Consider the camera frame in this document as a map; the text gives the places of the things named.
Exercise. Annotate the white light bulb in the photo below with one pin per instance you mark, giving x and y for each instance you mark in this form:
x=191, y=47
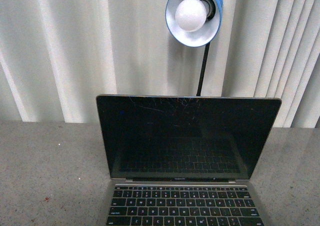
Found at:
x=191, y=15

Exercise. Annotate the blue desk lamp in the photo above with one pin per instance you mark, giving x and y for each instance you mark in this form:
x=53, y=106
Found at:
x=201, y=37

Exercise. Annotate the silver laptop with black keyboard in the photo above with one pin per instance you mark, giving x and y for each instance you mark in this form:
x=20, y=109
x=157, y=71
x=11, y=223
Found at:
x=184, y=160

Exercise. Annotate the white vertical blinds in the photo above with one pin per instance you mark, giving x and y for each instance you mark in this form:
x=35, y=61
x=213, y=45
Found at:
x=56, y=56

